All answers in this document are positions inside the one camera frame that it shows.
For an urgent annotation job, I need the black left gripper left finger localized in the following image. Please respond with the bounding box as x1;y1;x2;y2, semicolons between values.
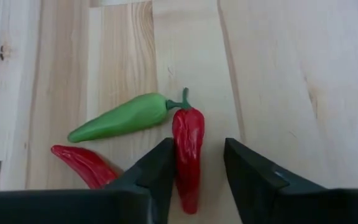
0;138;177;224

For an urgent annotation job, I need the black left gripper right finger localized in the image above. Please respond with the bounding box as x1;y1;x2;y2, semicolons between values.
224;138;358;224

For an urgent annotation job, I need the red toy chili pepper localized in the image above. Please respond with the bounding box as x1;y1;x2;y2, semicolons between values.
50;144;121;190
172;87;206;215

